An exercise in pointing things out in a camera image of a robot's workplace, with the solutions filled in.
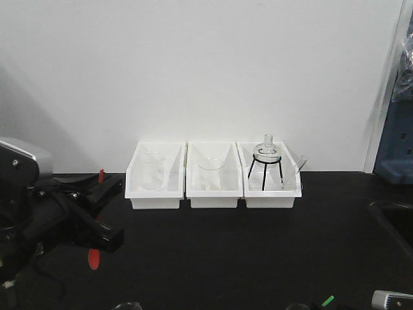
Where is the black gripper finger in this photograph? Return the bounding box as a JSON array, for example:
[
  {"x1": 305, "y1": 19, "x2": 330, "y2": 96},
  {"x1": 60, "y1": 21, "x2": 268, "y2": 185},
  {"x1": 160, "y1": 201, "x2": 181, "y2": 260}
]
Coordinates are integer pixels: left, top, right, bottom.
[{"x1": 310, "y1": 301, "x2": 342, "y2": 310}]

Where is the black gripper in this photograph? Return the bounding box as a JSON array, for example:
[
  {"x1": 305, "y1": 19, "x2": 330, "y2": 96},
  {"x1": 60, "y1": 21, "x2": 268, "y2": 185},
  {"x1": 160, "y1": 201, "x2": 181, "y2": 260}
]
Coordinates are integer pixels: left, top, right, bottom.
[{"x1": 1, "y1": 146, "x2": 125, "y2": 258}]

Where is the green plastic spoon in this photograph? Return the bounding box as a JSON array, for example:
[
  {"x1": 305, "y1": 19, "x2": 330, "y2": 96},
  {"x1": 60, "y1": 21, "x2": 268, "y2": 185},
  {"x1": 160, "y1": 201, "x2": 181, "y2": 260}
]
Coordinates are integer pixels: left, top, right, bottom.
[{"x1": 321, "y1": 295, "x2": 335, "y2": 307}]

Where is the red plastic spoon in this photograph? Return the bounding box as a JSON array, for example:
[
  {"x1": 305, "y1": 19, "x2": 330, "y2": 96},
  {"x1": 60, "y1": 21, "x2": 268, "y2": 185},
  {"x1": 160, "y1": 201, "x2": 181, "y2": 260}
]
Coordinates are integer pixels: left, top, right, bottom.
[{"x1": 88, "y1": 169, "x2": 105, "y2": 271}]

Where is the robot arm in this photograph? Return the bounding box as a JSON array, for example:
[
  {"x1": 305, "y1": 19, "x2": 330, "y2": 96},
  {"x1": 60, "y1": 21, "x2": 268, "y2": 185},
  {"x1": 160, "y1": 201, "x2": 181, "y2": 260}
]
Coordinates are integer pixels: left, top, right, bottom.
[{"x1": 1, "y1": 137, "x2": 124, "y2": 309}]

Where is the blue lab cabinet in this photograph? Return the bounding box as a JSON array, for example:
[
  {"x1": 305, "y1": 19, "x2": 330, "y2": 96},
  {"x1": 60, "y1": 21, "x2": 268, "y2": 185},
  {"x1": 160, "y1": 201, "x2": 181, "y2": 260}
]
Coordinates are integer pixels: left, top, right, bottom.
[{"x1": 373, "y1": 99, "x2": 412, "y2": 185}]

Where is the right clear glass cup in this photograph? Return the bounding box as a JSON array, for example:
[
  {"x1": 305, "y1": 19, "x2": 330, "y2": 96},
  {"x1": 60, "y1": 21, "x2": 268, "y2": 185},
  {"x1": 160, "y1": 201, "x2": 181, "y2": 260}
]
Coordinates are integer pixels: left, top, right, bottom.
[{"x1": 286, "y1": 303, "x2": 310, "y2": 310}]

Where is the tall clear glass beaker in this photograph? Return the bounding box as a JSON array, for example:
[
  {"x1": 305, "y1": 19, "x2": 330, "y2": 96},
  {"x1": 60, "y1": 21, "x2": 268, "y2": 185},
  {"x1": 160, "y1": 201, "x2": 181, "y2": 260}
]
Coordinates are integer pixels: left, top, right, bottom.
[{"x1": 138, "y1": 150, "x2": 165, "y2": 190}]

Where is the left white plastic bin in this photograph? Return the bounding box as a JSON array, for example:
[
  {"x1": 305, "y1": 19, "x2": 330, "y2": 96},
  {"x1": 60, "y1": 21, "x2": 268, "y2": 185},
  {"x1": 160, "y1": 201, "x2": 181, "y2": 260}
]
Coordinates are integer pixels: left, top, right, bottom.
[{"x1": 125, "y1": 142, "x2": 186, "y2": 210}]

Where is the white plastic bin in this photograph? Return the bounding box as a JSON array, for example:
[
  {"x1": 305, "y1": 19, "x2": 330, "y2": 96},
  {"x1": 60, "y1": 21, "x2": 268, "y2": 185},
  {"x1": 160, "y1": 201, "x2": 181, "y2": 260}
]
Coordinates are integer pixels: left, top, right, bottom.
[
  {"x1": 186, "y1": 141, "x2": 243, "y2": 209},
  {"x1": 236, "y1": 141, "x2": 302, "y2": 209},
  {"x1": 125, "y1": 142, "x2": 186, "y2": 210}
]

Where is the black sink basin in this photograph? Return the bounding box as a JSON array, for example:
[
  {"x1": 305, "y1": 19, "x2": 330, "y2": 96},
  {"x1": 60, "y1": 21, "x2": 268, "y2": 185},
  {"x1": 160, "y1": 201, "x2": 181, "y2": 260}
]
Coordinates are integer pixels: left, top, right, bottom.
[{"x1": 368, "y1": 201, "x2": 412, "y2": 260}]

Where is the short clear glass beaker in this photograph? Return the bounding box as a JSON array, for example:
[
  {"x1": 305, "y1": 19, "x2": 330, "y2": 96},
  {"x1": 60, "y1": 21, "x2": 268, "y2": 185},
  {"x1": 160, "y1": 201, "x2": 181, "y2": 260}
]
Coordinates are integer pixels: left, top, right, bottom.
[{"x1": 197, "y1": 157, "x2": 224, "y2": 191}]

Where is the middle white plastic bin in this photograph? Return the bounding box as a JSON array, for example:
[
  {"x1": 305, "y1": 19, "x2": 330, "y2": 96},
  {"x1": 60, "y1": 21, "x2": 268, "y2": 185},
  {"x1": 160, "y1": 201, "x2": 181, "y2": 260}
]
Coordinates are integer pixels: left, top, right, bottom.
[{"x1": 186, "y1": 141, "x2": 243, "y2": 209}]

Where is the right white plastic bin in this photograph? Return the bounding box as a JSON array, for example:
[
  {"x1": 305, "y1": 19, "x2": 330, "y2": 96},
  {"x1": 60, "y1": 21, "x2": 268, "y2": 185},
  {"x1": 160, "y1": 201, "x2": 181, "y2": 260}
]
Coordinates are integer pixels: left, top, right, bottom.
[{"x1": 236, "y1": 141, "x2": 302, "y2": 209}]

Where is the clear glass tube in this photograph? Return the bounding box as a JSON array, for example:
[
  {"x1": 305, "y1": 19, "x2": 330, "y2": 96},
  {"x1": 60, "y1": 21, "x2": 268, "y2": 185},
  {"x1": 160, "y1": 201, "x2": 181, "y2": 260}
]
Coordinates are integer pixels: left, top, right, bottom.
[{"x1": 282, "y1": 155, "x2": 308, "y2": 189}]

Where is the clear round glass flask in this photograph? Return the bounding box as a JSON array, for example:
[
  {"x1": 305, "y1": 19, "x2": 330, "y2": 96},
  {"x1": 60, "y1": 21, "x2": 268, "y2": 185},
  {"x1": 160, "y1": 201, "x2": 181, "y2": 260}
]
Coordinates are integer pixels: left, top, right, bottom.
[{"x1": 253, "y1": 134, "x2": 282, "y2": 164}]

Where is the clear plastic bag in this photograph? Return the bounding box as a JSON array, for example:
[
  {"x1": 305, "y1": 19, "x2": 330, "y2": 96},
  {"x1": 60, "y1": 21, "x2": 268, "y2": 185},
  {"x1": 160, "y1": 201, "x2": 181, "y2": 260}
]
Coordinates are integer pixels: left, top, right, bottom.
[{"x1": 391, "y1": 19, "x2": 412, "y2": 102}]

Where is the black wire tripod stand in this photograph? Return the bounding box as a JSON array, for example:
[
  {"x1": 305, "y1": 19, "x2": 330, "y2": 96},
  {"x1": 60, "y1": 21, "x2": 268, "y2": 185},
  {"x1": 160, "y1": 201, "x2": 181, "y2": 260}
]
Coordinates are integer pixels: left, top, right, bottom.
[{"x1": 247, "y1": 154, "x2": 284, "y2": 191}]

